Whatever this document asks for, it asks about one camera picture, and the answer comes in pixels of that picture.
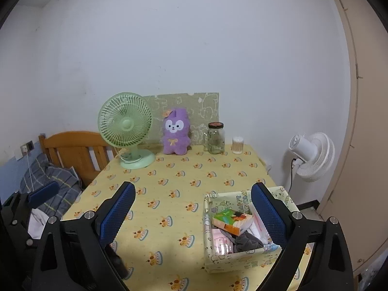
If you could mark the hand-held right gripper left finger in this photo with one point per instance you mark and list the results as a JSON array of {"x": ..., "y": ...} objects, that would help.
[{"x": 116, "y": 215}]

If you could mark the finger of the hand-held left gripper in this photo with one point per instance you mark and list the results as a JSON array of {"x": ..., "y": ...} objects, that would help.
[{"x": 44, "y": 194}]

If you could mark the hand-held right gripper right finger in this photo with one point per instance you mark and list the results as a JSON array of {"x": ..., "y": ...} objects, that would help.
[{"x": 268, "y": 215}]

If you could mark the pink packet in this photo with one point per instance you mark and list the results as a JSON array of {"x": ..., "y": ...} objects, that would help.
[{"x": 259, "y": 224}]

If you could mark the grey knit pouch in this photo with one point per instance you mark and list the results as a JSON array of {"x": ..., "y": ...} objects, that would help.
[{"x": 247, "y": 241}]

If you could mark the clear plastic pack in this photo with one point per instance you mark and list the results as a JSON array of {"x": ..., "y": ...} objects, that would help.
[{"x": 219, "y": 242}]

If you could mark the yellow printed storage box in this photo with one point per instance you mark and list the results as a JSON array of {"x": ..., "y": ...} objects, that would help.
[{"x": 236, "y": 262}]

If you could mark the grey plaid blanket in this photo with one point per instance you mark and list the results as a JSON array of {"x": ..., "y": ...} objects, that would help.
[{"x": 57, "y": 175}]

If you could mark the white garment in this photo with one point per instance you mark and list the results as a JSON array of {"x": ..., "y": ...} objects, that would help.
[{"x": 38, "y": 224}]

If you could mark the white standing fan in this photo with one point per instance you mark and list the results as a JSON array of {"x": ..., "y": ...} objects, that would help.
[{"x": 315, "y": 157}]

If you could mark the cotton swab container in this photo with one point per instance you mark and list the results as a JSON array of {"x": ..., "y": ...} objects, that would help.
[{"x": 238, "y": 145}]

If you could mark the glass jar with dark lid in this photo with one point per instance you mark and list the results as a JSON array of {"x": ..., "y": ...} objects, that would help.
[{"x": 215, "y": 141}]

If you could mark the green desk fan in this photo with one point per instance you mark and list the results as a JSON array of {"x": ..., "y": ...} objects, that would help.
[{"x": 124, "y": 124}]

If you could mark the purple plush toy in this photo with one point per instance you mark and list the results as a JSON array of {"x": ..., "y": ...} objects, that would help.
[{"x": 175, "y": 136}]

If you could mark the olive printed board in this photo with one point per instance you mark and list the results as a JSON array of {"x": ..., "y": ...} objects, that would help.
[{"x": 206, "y": 106}]

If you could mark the beige door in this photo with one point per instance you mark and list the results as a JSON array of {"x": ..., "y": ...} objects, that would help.
[{"x": 369, "y": 127}]

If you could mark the wall socket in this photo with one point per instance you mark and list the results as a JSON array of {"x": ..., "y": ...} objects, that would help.
[{"x": 28, "y": 146}]

